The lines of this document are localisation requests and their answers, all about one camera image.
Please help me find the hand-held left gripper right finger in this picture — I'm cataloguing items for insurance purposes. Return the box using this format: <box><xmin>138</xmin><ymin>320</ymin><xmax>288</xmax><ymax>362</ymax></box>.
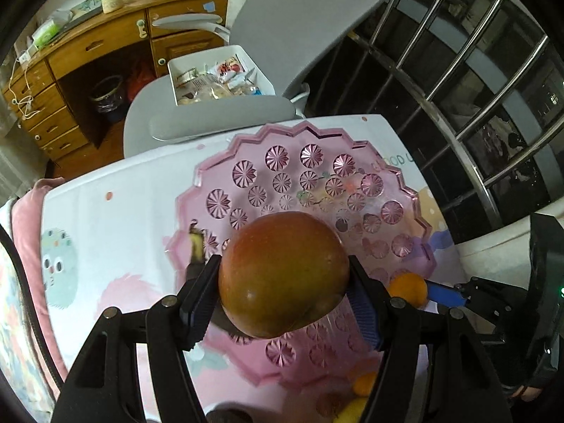
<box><xmin>348</xmin><ymin>256</ymin><xmax>514</xmax><ymax>423</ymax></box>

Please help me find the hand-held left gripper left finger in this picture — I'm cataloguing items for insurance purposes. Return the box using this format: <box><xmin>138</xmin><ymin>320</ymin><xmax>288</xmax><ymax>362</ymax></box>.
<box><xmin>50</xmin><ymin>253</ymin><xmax>223</xmax><ymax>423</ymax></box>

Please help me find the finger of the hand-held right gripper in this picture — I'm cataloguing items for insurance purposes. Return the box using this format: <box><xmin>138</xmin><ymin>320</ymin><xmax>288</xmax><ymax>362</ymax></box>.
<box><xmin>425</xmin><ymin>275</ymin><xmax>529</xmax><ymax>318</ymax></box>

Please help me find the orange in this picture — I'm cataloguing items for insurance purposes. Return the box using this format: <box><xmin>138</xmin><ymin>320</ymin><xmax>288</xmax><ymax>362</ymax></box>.
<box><xmin>352</xmin><ymin>371</ymin><xmax>380</xmax><ymax>396</ymax></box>
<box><xmin>388</xmin><ymin>272</ymin><xmax>429</xmax><ymax>309</ymax></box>

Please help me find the red green mango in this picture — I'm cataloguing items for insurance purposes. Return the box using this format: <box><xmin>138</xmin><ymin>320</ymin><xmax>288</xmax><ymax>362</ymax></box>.
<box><xmin>218</xmin><ymin>211</ymin><xmax>351</xmax><ymax>340</ymax></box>

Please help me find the dark brown fruit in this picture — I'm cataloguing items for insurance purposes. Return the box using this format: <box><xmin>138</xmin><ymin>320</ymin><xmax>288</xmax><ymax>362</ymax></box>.
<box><xmin>206</xmin><ymin>407</ymin><xmax>254</xmax><ymax>423</ymax></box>

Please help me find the pink plastic fruit bowl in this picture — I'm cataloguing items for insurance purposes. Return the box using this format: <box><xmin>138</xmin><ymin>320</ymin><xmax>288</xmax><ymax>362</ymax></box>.
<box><xmin>163</xmin><ymin>123</ymin><xmax>441</xmax><ymax>395</ymax></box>

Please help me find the person's right hand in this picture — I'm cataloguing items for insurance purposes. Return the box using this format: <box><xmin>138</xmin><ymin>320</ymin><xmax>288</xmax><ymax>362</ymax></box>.
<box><xmin>513</xmin><ymin>383</ymin><xmax>549</xmax><ymax>401</ymax></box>

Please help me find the cartoon printed tablecloth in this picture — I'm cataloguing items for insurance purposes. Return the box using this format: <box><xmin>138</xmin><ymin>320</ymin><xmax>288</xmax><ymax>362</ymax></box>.
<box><xmin>39</xmin><ymin>115</ymin><xmax>463</xmax><ymax>423</ymax></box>

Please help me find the pink floral quilt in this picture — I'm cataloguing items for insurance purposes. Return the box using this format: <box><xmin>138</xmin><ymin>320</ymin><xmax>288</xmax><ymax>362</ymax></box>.
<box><xmin>0</xmin><ymin>176</ymin><xmax>67</xmax><ymax>423</ymax></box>

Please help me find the pile of snack packets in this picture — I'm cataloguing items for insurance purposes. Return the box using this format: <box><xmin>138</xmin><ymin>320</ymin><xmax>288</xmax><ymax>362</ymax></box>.
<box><xmin>174</xmin><ymin>55</ymin><xmax>263</xmax><ymax>105</ymax></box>

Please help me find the black trash bin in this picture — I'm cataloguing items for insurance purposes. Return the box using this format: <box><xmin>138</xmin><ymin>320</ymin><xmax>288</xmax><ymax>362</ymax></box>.
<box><xmin>90</xmin><ymin>75</ymin><xmax>126</xmax><ymax>124</ymax></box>

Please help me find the red plastic bag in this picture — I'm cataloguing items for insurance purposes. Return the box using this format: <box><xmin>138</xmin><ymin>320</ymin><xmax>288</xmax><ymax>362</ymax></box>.
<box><xmin>127</xmin><ymin>62</ymin><xmax>157</xmax><ymax>104</ymax></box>

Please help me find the white storage bin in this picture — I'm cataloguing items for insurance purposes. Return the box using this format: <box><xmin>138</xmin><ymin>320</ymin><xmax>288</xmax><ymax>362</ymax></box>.
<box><xmin>167</xmin><ymin>44</ymin><xmax>276</xmax><ymax>106</ymax></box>

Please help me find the metal window railing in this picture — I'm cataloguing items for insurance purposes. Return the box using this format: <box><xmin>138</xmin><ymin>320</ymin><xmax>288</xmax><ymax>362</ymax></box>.
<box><xmin>304</xmin><ymin>0</ymin><xmax>564</xmax><ymax>234</ymax></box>

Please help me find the wooden desk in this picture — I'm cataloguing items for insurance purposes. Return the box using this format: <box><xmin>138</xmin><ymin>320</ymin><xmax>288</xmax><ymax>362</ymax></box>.
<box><xmin>2</xmin><ymin>0</ymin><xmax>230</xmax><ymax>164</ymax></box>

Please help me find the grey office chair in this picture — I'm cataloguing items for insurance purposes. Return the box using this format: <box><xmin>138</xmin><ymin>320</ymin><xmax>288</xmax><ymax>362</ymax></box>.
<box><xmin>123</xmin><ymin>0</ymin><xmax>397</xmax><ymax>159</ymax></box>

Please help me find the green tissue pack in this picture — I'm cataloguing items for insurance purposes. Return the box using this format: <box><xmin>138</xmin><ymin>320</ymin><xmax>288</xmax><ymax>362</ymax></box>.
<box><xmin>31</xmin><ymin>20</ymin><xmax>60</xmax><ymax>49</ymax></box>

